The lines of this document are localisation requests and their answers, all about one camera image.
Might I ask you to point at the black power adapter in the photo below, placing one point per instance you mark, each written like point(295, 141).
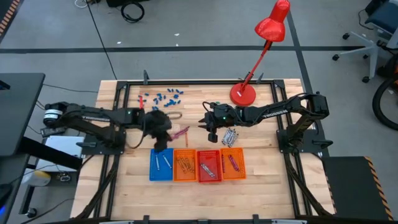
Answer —
point(51, 132)

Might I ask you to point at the red plastic basket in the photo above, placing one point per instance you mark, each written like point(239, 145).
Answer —
point(214, 158)

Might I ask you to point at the black hazard-striped platform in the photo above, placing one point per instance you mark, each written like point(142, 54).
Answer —
point(351, 186)
point(6, 12)

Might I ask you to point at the black desk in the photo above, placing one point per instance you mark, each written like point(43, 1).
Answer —
point(18, 109)

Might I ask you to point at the blue plastic basket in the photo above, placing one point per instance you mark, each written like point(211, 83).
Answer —
point(161, 174)

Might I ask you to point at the orange crayon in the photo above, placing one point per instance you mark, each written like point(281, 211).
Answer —
point(188, 163)
point(184, 164)
point(180, 164)
point(192, 163)
point(186, 140)

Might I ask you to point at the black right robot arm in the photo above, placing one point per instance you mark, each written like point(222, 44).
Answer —
point(273, 112)

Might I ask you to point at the black orange vacuum cleaner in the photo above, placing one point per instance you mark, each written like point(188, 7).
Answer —
point(390, 67)

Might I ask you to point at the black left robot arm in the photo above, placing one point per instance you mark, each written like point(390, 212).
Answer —
point(93, 116)

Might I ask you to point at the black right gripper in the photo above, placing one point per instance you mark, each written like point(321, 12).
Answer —
point(222, 116)

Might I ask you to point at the red desk lamp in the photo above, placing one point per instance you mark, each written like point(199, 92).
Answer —
point(270, 28)

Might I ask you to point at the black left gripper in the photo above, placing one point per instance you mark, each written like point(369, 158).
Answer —
point(158, 124)

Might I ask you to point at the orange plastic basket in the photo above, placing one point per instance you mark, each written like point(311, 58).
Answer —
point(241, 169)
point(186, 175)

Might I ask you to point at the white yellow bundle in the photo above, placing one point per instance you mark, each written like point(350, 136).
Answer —
point(37, 179)

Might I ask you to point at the black aluminium table frame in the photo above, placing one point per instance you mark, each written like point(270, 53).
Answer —
point(186, 83)

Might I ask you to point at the black floor box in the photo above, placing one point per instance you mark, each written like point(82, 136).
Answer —
point(124, 2)

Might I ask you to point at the white office chair blue seat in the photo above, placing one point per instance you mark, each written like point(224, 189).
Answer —
point(371, 49)

